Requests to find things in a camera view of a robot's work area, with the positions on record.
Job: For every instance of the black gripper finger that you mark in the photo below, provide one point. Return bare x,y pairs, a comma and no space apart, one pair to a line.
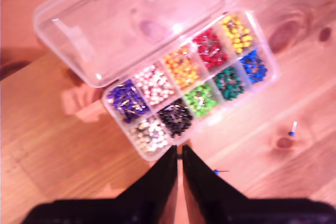
204,190
157,190

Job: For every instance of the clear plastic pin box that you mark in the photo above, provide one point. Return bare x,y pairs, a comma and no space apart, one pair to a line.
118,37

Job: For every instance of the blue round-head pin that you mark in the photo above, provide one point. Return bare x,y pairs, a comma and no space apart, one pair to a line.
216,172
291,133

